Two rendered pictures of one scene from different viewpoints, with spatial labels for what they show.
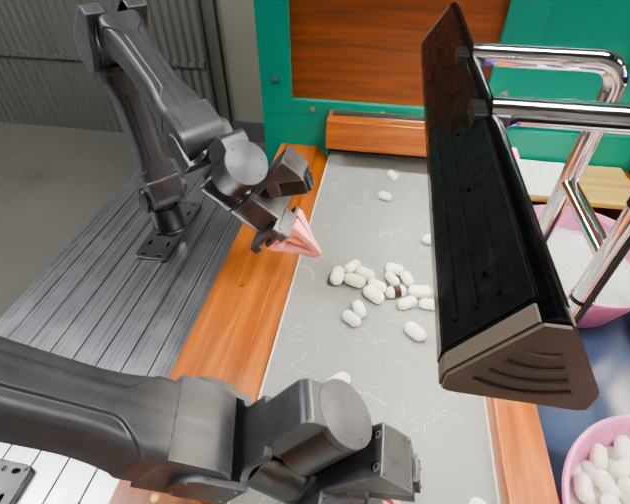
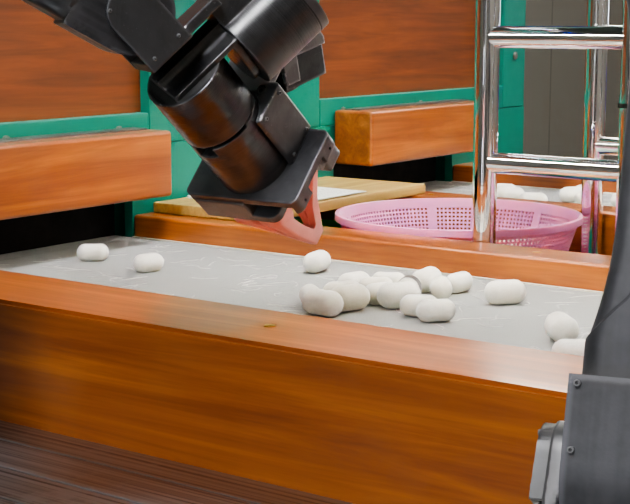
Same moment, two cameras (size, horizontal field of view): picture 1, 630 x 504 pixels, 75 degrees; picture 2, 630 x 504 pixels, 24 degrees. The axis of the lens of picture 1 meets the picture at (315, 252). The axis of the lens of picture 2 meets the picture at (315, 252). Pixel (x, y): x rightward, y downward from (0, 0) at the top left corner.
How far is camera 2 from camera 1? 104 cm
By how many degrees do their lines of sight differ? 65
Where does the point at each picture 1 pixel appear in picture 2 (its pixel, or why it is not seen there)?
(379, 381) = not seen: hidden behind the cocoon
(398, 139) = (78, 170)
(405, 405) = not seen: hidden behind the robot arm
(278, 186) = (296, 62)
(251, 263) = (214, 316)
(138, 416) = not seen: outside the picture
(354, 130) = (3, 165)
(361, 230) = (212, 291)
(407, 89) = (30, 85)
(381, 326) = (466, 312)
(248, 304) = (331, 327)
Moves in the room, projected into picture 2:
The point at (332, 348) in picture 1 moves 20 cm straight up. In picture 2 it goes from (480, 335) to (485, 69)
